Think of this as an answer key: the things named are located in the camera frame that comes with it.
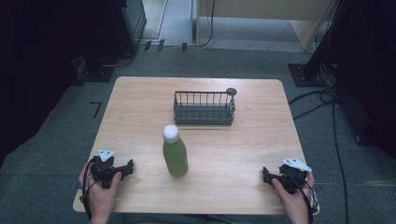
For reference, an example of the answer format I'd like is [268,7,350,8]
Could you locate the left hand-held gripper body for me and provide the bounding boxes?
[90,148,123,189]

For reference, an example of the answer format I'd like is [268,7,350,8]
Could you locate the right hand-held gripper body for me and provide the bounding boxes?
[274,158,313,195]

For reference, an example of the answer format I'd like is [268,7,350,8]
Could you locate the green bottle with white cap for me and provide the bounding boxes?
[162,124,190,178]

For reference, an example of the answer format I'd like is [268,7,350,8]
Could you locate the black wire rack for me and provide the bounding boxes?
[173,90,236,127]

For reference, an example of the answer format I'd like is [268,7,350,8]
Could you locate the person's right hand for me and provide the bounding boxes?
[271,171,317,219]

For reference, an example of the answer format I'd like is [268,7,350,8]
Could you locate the person's left hand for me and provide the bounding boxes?
[78,164,123,220]

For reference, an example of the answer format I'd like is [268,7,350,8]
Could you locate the black metal stand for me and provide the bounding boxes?
[287,0,345,88]

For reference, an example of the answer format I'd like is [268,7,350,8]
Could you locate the black equipment cabinet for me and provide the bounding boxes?
[78,0,148,84]

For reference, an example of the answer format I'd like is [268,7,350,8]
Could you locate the light wooden partition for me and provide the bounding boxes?
[195,0,339,52]

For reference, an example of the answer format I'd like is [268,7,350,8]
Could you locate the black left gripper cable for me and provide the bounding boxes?
[78,156,98,221]

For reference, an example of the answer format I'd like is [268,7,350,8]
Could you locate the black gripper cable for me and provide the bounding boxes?
[78,156,98,221]
[288,172,316,224]

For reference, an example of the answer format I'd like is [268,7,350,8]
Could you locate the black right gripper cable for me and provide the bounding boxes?
[288,172,316,224]

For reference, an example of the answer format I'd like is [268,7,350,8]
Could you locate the black floor cables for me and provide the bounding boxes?
[288,87,350,224]

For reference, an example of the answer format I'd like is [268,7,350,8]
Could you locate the black hanging cable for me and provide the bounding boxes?
[197,0,217,49]

